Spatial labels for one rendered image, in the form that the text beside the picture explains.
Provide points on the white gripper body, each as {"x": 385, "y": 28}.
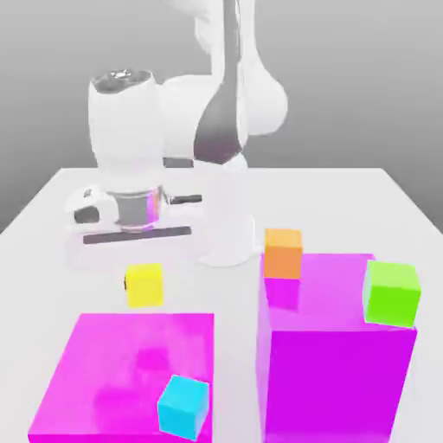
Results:
{"x": 138, "y": 236}

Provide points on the small yellow cube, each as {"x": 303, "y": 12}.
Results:
{"x": 144, "y": 285}

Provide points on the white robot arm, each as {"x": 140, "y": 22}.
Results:
{"x": 124, "y": 138}

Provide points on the small orange cube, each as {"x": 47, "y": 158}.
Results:
{"x": 283, "y": 254}

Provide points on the small cyan cube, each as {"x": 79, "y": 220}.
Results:
{"x": 183, "y": 408}

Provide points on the small green cube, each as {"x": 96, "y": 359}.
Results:
{"x": 392, "y": 296}

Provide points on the large magenta box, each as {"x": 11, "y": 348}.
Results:
{"x": 104, "y": 380}

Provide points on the large purple box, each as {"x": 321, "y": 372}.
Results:
{"x": 335, "y": 380}

